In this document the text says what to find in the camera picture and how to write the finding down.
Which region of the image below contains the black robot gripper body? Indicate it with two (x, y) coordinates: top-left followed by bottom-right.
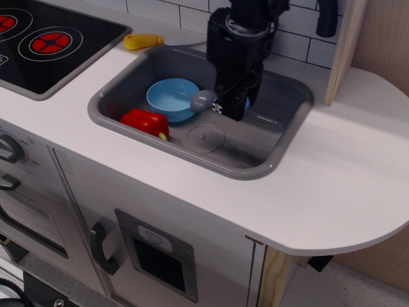
(206, 7), (274, 96)

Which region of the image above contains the grey oven door handle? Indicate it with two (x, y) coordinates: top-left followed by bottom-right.
(0, 174), (20, 191)

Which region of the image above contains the grey ice dispenser panel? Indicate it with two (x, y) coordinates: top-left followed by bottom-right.
(115, 209), (198, 303)

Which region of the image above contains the red toy bell pepper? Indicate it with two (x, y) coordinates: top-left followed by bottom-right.
(120, 108), (170, 140)

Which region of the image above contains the wooden side panel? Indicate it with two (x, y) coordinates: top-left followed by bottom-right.
(325, 0), (368, 106)

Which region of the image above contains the black toy stovetop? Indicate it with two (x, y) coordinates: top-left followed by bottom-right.
(1, 1), (130, 101)

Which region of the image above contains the yellow handled toy knife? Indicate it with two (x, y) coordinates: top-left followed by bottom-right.
(123, 33), (207, 51)

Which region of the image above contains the grey cabinet door handle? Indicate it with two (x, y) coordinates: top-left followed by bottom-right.
(89, 223), (119, 276)

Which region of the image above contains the black toy faucet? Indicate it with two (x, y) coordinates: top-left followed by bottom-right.
(316, 0), (339, 38)

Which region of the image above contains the toy oven door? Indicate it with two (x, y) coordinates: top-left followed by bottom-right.
(1, 180), (70, 259)

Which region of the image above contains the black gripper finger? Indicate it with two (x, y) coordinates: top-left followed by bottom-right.
(247, 83), (259, 106)
(212, 92), (249, 121)

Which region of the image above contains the grey plastic sink basin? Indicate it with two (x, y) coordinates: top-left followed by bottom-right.
(88, 46), (313, 180)

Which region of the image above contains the grey blue toy spoon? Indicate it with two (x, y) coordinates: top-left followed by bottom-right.
(190, 89), (251, 113)

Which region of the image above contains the light blue plastic bowl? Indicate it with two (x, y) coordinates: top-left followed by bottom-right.
(146, 78), (199, 123)

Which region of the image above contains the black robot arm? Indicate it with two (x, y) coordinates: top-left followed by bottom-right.
(206, 1), (289, 121)

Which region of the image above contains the grey oven knob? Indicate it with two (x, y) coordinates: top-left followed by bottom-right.
(1, 134), (26, 163)

